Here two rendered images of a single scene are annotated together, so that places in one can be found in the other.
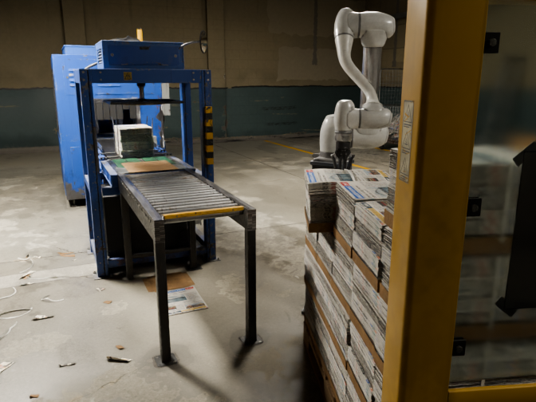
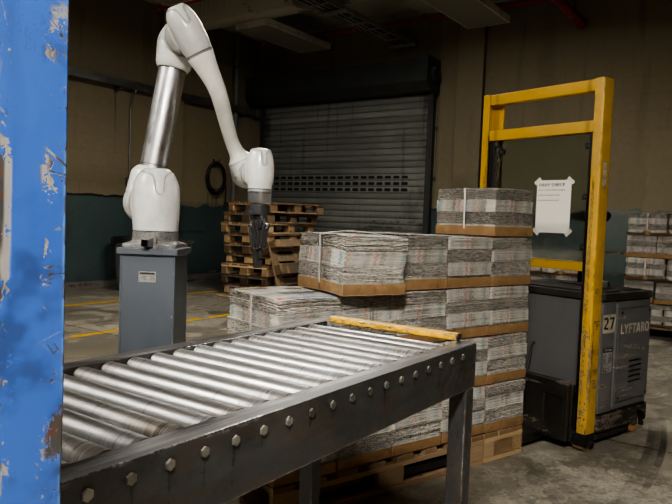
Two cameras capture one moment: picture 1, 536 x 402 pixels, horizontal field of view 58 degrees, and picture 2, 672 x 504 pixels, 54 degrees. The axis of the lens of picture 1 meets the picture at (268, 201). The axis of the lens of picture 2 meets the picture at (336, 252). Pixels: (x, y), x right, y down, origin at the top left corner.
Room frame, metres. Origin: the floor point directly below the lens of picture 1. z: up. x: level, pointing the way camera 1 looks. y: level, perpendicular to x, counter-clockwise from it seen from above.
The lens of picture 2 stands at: (3.53, 1.88, 1.13)
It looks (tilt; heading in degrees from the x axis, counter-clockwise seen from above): 3 degrees down; 239
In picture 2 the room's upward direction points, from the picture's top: 2 degrees clockwise
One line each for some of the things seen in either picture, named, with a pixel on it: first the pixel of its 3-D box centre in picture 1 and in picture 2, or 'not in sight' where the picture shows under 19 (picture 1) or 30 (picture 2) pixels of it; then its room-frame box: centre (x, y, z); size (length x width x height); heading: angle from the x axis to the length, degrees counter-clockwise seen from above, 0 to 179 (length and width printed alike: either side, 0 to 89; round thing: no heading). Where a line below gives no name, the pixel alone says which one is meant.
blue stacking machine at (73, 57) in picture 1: (109, 114); not in sight; (6.44, 2.08, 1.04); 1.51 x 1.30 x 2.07; 24
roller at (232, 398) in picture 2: (171, 187); (179, 391); (3.14, 0.64, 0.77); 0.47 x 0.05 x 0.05; 114
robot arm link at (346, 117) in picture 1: (346, 115); (259, 168); (2.52, -0.41, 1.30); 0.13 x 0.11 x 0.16; 85
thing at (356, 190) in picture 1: (391, 189); (396, 233); (1.82, -0.48, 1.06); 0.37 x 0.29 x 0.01; 95
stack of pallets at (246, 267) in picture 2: not in sight; (272, 247); (-0.55, -6.79, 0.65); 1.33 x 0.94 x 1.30; 28
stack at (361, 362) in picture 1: (369, 323); (365, 382); (1.97, -0.46, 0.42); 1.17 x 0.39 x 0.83; 7
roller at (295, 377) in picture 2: (178, 194); (247, 374); (2.96, 0.56, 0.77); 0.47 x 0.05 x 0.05; 114
